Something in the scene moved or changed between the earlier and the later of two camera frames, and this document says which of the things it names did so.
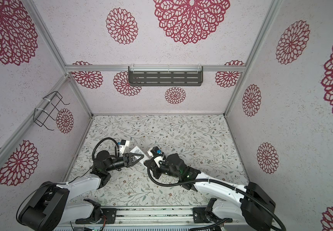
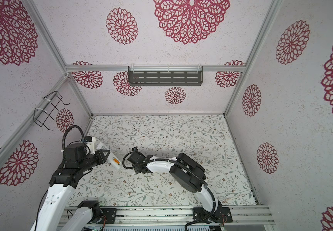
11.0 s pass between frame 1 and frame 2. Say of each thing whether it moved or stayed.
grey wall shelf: stayed
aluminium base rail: stayed
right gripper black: moved
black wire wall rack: stayed
